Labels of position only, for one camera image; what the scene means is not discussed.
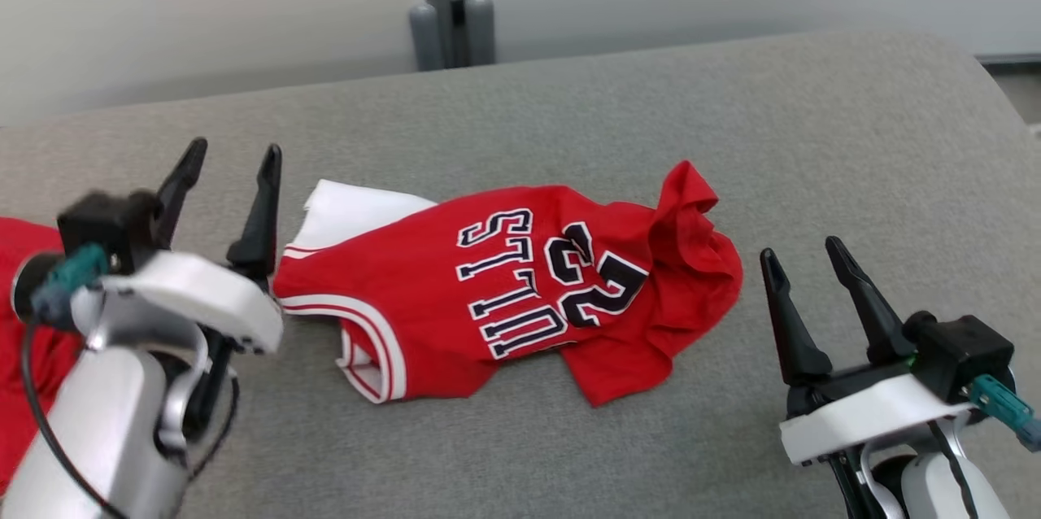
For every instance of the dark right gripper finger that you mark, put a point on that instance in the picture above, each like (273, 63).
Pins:
(793, 332)
(874, 316)

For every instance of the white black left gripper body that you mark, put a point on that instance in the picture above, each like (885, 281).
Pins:
(211, 295)

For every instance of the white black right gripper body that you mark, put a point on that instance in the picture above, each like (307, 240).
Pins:
(862, 417)

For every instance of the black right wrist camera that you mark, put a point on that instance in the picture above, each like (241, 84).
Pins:
(960, 348)

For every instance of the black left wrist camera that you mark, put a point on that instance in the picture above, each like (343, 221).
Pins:
(106, 222)

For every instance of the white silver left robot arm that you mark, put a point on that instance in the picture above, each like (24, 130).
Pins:
(106, 438)

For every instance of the red basketball jersey white sleeves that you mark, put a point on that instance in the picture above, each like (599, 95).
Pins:
(423, 283)

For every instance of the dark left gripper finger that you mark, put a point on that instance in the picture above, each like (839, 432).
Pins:
(180, 185)
(264, 234)

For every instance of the plain red garment white trim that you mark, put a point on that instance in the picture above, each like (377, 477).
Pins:
(53, 364)

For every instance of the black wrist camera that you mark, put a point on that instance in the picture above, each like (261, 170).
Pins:
(106, 222)
(960, 348)

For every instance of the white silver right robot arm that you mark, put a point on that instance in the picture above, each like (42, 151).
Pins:
(927, 490)

